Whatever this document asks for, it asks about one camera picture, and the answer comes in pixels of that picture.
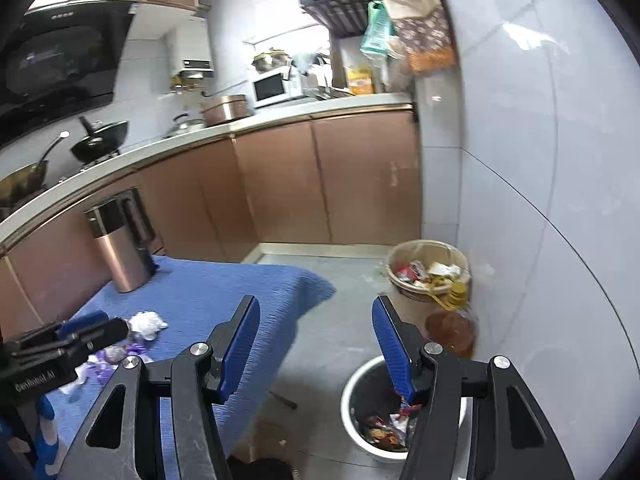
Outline black frying pan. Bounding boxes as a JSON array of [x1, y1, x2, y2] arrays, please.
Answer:
[[70, 116, 131, 163]]

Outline patterned fabric bag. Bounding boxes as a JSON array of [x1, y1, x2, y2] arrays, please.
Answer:
[[375, 0, 458, 73]]

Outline blue tablecloth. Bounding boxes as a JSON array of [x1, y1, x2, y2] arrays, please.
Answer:
[[37, 255, 337, 480]]

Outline copper cooking pot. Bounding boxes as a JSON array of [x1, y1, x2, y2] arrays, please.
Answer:
[[201, 94, 251, 127]]

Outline brown kitchen cabinet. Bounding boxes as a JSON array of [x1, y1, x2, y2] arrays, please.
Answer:
[[0, 107, 423, 341]]

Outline white microwave oven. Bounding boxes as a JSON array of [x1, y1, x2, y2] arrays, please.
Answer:
[[248, 67, 303, 109]]

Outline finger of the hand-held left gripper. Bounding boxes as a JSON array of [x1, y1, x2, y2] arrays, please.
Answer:
[[12, 317, 130, 363], [7, 310, 110, 350]]

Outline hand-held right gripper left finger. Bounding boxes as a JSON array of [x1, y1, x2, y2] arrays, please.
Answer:
[[62, 295, 261, 480]]

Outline colourful snack wrapper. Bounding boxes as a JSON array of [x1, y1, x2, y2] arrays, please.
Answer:
[[360, 395, 420, 453]]

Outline steel pot with lid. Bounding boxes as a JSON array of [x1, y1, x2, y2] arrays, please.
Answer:
[[251, 49, 293, 73]]

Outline white water heater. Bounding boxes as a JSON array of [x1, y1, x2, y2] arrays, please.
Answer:
[[167, 15, 216, 73]]

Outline white waste bin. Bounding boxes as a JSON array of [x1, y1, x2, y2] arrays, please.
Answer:
[[341, 355, 468, 465]]

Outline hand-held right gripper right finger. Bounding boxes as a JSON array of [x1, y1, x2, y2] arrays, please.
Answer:
[[371, 295, 576, 480]]

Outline red snack wrapper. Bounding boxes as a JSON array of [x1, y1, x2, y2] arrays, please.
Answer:
[[395, 260, 431, 286]]

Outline yellow food package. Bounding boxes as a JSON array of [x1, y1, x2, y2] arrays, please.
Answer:
[[346, 65, 376, 96]]

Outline white tissue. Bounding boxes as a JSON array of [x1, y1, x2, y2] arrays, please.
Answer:
[[129, 311, 169, 343]]

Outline white kitchen countertop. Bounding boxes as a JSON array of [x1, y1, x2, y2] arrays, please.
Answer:
[[0, 91, 416, 256]]

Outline crumpled white paper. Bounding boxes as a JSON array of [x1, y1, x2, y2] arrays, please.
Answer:
[[427, 261, 463, 281]]

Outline beige waste bin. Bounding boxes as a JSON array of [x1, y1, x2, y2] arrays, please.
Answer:
[[386, 240, 473, 336]]

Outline black range hood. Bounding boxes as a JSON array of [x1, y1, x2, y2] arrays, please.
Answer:
[[0, 0, 138, 146]]

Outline cooking oil bottle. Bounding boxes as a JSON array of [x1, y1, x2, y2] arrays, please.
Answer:
[[425, 280, 478, 360]]

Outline copper electric kettle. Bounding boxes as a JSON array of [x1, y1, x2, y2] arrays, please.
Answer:
[[84, 187, 160, 295]]

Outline green plastic bag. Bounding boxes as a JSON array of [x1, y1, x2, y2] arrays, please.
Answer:
[[360, 0, 396, 56]]

